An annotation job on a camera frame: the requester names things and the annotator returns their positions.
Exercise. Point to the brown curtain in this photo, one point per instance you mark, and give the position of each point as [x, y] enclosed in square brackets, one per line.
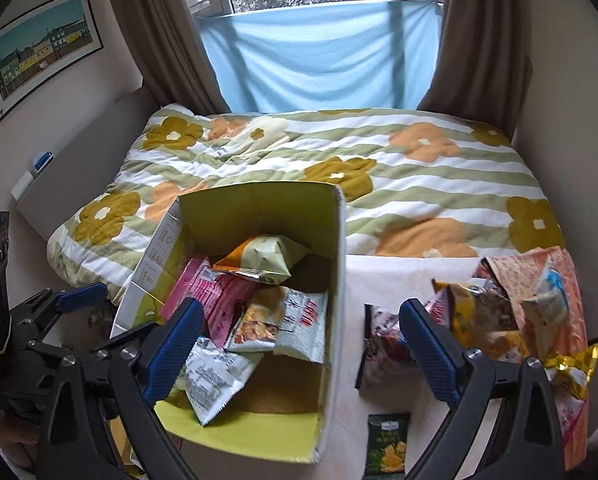
[167, 49]
[483, 71]

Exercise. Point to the white grey text snack packet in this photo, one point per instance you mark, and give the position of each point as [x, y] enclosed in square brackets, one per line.
[214, 376]

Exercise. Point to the gold foil snack packet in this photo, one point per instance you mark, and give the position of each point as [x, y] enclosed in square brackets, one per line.
[573, 372]

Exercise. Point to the left brown curtain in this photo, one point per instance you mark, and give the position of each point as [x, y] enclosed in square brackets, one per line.
[167, 49]

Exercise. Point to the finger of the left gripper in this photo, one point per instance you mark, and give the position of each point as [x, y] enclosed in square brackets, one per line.
[132, 339]
[64, 299]

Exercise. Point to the person left hand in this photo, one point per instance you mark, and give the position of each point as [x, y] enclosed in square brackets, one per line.
[17, 437]

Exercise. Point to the framed houses picture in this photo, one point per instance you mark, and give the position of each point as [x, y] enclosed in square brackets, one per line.
[42, 43]

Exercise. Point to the floral striped quilt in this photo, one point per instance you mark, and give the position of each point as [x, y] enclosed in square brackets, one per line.
[418, 185]

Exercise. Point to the white red lettered snack bag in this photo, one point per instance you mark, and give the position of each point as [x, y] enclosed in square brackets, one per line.
[283, 321]

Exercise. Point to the green cardboard box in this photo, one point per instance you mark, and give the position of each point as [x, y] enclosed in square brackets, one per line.
[283, 413]

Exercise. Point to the pink striped snack packet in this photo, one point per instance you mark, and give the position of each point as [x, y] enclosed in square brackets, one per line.
[221, 295]

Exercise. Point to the brown Oishi chocolate snack bag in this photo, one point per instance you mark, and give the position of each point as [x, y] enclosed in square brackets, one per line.
[386, 358]

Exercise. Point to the grey headboard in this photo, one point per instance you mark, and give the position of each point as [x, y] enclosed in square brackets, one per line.
[84, 167]

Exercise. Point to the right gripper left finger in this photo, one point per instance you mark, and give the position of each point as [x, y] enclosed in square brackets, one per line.
[141, 370]

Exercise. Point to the green nut snack packet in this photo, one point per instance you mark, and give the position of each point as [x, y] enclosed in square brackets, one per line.
[386, 446]

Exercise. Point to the right brown curtain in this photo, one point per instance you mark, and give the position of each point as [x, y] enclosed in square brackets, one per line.
[483, 71]

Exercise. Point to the yellow black snack bag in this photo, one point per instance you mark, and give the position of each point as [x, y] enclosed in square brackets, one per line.
[478, 314]

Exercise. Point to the light blue hanging cloth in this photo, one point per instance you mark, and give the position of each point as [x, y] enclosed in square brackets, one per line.
[330, 56]

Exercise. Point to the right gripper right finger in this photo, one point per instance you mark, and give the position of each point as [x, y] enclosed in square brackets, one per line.
[525, 442]

